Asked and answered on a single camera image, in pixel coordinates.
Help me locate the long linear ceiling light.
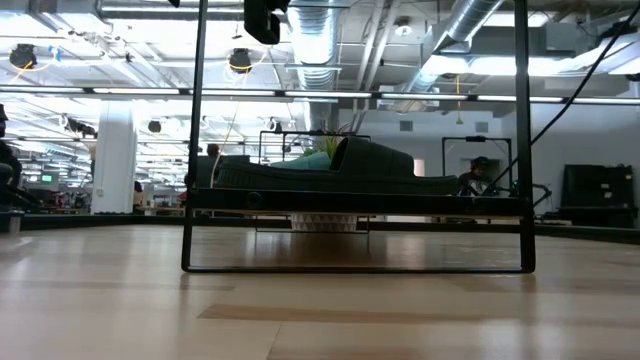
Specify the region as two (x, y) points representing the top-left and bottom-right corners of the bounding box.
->
(0, 84), (640, 106)

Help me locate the green plant in patterned pot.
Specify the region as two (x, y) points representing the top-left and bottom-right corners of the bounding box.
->
(290, 124), (359, 234)

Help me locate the white square column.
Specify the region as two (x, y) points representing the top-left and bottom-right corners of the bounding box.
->
(89, 102), (139, 215)

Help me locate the black equipment case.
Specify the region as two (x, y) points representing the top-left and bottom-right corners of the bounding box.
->
(559, 163), (639, 210)

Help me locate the dark slide sandal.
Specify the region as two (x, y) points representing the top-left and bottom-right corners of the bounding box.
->
(214, 137), (459, 196)

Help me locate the black metal shoe shelf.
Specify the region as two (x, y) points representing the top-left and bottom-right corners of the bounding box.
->
(180, 0), (537, 275)

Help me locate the yellow hanging cord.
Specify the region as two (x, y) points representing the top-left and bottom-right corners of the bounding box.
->
(453, 73), (465, 126)

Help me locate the silver spiral air duct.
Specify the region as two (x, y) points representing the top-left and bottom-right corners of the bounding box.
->
(284, 0), (344, 132)
(389, 0), (506, 109)

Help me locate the black ceiling cable reel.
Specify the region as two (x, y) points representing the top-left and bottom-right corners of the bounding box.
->
(227, 47), (255, 75)
(8, 43), (39, 70)

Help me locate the round ceiling lamp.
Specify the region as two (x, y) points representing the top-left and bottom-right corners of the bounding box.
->
(393, 16), (414, 38)

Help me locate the teal slide sandal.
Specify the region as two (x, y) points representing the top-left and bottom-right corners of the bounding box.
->
(269, 151), (334, 172)

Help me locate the black aluminium table frame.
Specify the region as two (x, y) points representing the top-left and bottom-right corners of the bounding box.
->
(0, 209), (640, 246)

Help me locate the black monitor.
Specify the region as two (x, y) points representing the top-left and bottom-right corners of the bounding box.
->
(195, 154), (251, 189)

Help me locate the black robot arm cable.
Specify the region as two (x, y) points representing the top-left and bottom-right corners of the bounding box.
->
(481, 2), (640, 197)

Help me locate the black background rig frame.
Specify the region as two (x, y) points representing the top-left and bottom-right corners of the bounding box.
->
(441, 135), (514, 197)

